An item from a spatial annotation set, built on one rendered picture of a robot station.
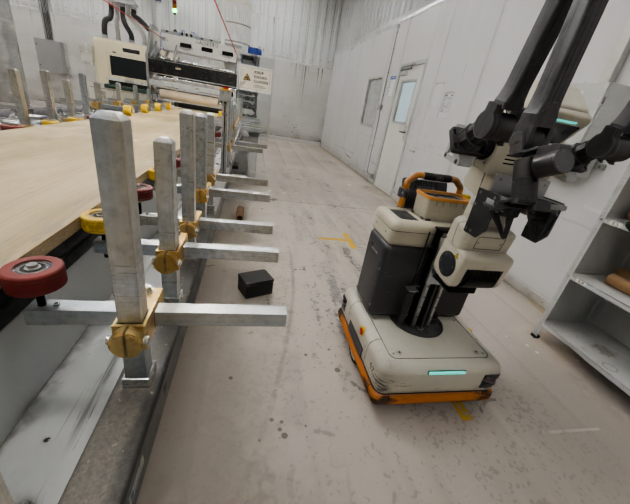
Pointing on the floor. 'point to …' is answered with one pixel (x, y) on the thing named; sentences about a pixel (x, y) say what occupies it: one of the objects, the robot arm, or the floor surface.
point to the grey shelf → (611, 319)
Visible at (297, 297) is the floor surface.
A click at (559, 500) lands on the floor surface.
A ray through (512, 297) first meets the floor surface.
